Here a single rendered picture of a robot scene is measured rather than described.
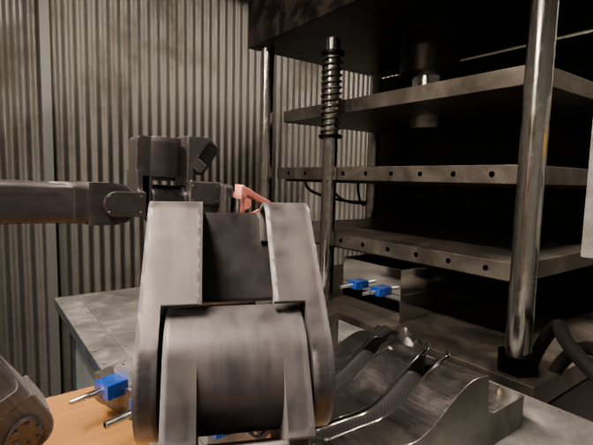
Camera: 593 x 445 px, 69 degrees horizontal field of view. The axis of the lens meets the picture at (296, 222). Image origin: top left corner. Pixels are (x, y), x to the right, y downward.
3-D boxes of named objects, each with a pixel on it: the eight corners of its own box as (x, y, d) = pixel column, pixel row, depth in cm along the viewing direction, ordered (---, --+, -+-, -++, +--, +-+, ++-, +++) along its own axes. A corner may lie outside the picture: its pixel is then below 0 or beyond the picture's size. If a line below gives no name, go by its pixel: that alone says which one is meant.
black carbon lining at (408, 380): (315, 462, 58) (317, 394, 57) (252, 409, 70) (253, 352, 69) (465, 390, 78) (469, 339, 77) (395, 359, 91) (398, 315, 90)
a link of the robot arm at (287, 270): (178, 254, 50) (138, 176, 20) (257, 253, 51) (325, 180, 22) (176, 367, 47) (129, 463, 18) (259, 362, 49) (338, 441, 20)
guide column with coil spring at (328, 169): (321, 386, 168) (332, 35, 155) (312, 380, 172) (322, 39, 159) (333, 381, 171) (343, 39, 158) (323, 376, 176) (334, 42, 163)
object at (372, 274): (399, 323, 141) (401, 269, 139) (341, 303, 162) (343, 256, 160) (484, 300, 170) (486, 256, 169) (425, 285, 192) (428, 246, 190)
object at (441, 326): (531, 412, 99) (534, 388, 98) (244, 289, 203) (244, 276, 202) (650, 338, 149) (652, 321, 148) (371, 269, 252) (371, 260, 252)
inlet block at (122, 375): (78, 423, 73) (77, 392, 72) (63, 413, 75) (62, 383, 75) (146, 393, 83) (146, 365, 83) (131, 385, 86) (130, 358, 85)
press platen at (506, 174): (525, 184, 108) (527, 163, 107) (276, 178, 195) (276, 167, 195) (629, 186, 152) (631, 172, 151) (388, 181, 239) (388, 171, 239)
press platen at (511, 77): (539, 82, 107) (541, 61, 106) (283, 122, 195) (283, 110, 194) (635, 113, 148) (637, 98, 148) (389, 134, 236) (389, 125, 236)
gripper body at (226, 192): (206, 184, 77) (165, 182, 72) (236, 184, 69) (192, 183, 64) (205, 220, 77) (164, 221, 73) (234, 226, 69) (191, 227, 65)
